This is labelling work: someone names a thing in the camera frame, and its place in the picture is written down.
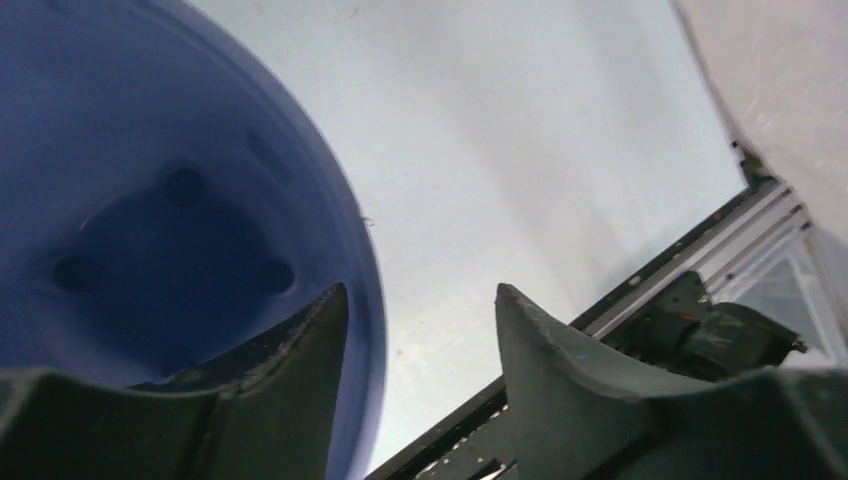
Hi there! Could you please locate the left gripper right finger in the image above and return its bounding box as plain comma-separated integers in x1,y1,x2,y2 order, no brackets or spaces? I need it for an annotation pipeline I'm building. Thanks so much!
495,283,847,479

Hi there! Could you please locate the blue plastic trash bin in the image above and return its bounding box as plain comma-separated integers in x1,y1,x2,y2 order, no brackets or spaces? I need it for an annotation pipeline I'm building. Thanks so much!
1,1,386,479

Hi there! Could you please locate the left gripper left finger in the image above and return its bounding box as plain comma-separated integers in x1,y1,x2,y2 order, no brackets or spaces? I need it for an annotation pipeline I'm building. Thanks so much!
1,284,349,479

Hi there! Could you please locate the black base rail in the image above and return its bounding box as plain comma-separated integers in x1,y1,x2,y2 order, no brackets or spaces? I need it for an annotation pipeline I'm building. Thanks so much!
364,148,816,480

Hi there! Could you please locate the translucent yellowish trash bag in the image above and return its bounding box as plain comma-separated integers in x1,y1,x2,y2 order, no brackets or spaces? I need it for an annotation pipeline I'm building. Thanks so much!
678,1,847,240

